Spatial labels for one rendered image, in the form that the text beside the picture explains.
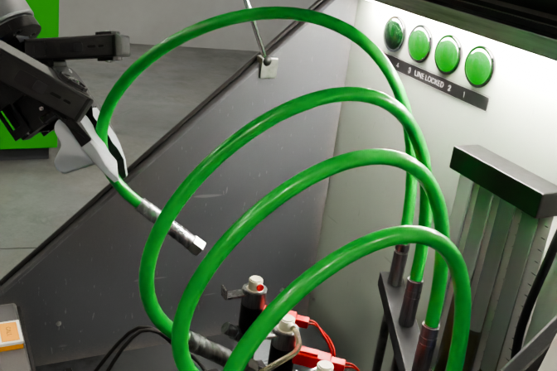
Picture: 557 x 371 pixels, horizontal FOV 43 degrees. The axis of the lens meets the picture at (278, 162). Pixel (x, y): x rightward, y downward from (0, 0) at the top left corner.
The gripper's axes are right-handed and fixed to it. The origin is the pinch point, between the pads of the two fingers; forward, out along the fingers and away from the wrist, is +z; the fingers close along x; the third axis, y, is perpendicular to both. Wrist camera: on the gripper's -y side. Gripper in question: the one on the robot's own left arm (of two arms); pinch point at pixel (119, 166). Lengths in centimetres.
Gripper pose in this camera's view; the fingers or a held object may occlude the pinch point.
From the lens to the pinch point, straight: 82.9
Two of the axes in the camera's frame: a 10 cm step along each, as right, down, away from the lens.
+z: 5.6, 8.3, 0.2
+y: -8.2, 5.5, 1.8
